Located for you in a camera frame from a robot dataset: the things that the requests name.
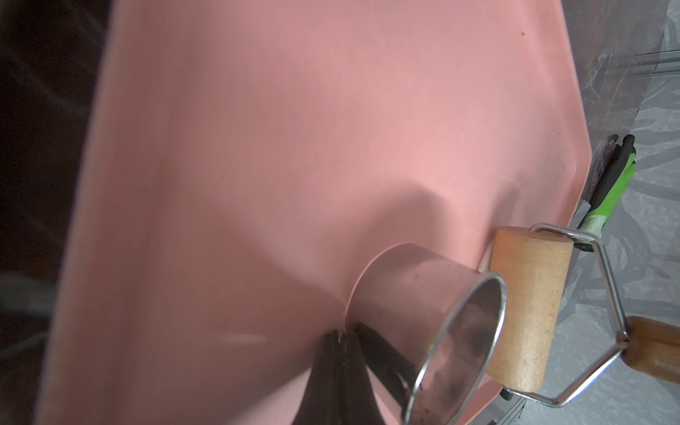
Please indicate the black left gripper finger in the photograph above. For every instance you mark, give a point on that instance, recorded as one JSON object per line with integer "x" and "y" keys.
{"x": 338, "y": 389}

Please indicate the wooden rolling pin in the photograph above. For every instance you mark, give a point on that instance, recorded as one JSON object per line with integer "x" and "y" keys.
{"x": 534, "y": 264}

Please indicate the pink silicone mat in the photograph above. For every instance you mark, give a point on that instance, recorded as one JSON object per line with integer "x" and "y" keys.
{"x": 246, "y": 160}

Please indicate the white dough ball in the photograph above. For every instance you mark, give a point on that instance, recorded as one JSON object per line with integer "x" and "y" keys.
{"x": 485, "y": 261}

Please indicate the green work glove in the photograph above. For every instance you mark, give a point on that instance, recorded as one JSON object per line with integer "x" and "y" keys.
{"x": 611, "y": 187}

